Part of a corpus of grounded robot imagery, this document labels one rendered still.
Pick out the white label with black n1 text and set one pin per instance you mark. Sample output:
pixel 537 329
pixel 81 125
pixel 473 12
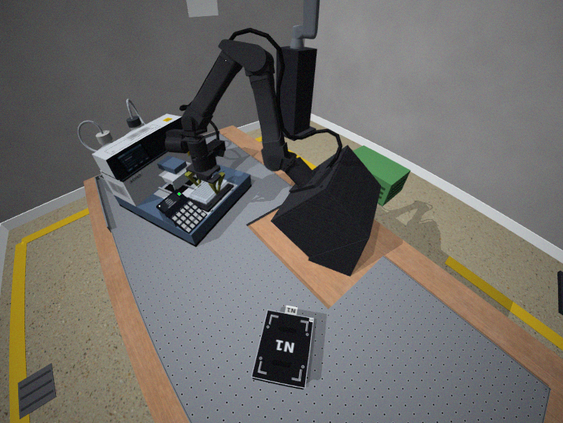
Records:
pixel 291 310

